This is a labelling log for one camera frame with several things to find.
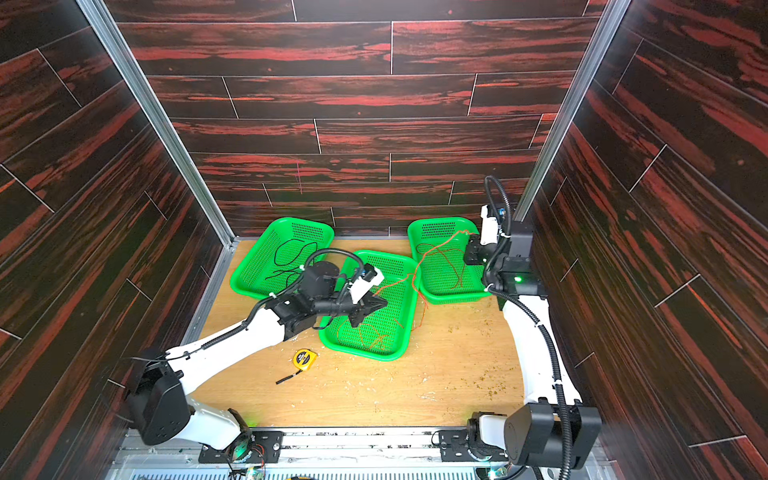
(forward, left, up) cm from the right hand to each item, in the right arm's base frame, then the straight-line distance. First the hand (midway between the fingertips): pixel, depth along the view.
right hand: (480, 234), depth 76 cm
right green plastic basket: (+10, +7, -32) cm, 34 cm away
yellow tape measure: (-23, +49, -30) cm, 61 cm away
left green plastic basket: (+19, +68, -31) cm, 77 cm away
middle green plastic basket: (-13, +24, -31) cm, 42 cm away
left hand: (-16, +23, -9) cm, 30 cm away
